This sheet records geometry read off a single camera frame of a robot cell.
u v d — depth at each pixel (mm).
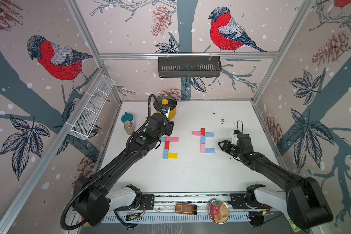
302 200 408
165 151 923
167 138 976
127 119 1005
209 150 904
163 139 980
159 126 576
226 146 778
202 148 931
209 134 1007
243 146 682
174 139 976
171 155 901
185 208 685
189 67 1041
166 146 949
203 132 1007
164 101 1025
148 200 750
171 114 1008
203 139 978
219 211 684
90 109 750
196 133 1007
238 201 732
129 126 948
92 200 379
